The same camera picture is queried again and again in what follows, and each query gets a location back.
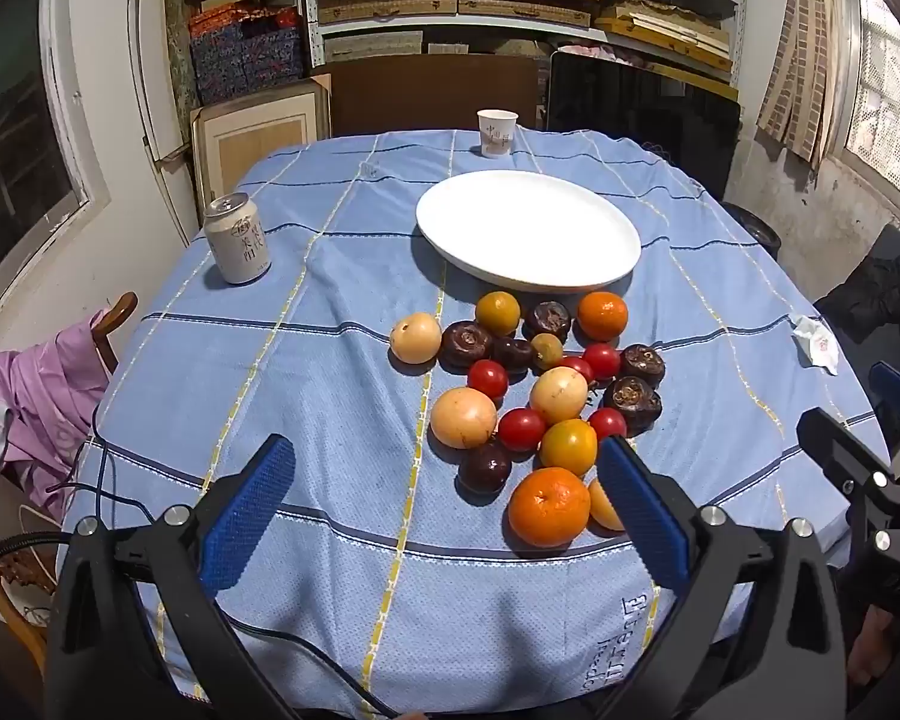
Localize green marbled board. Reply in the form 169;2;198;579
163;0;200;125

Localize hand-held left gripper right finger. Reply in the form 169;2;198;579
592;435;848;720

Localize blue checked tablecloth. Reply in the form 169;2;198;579
64;126;893;698

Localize white oval plate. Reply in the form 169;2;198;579
415;170;643;292

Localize wooden chair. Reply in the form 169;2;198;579
0;291;140;661

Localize person's right hand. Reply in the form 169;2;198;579
847;607;900;683

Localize black jacket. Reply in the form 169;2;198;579
814;223;900;361

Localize black bin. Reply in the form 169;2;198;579
722;201;782;260

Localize white leaning board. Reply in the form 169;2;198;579
126;0;200;241

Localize crumpled white wrapper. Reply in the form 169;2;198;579
790;313;841;376

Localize window with mesh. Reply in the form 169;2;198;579
825;0;900;230

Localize stack of yellow flat boxes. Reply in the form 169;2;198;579
594;0;740;83

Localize yellow orange round fruit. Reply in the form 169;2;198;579
475;291;522;337
539;418;599;477

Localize beige framed panel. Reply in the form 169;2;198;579
191;82;331;203

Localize white drink can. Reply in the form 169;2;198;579
202;192;272;286

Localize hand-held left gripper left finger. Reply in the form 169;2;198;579
45;433;297;720

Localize blue patterned fabric box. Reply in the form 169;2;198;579
190;34;245;104
240;26;305;87

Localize thin black cable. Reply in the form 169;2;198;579
45;405;413;720

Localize white metal shelving rack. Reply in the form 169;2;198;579
304;0;743;83

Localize white paper cup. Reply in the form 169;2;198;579
477;109;520;158

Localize pink jacket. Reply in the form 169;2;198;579
0;309;121;518

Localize large orange mandarin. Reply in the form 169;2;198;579
507;467;592;549

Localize dark purple round fruit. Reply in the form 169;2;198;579
492;336;537;374
459;441;513;496

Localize brick pattern curtain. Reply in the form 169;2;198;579
756;0;848;170

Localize red patterned box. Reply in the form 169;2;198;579
189;6;301;35

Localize small brown green fruit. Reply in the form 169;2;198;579
530;333;566;371

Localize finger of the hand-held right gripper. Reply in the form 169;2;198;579
868;361;900;458
796;407;900;541

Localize pale yellow round fruit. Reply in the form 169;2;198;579
388;313;443;365
430;386;499;450
529;366;590;425
587;477;627;533

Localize dark glass window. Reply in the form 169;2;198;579
0;0;110;323

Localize thick black cable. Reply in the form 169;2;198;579
0;531;70;577

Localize pink cloth bundle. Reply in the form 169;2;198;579
559;41;668;68

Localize brown board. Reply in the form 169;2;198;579
311;54;548;140

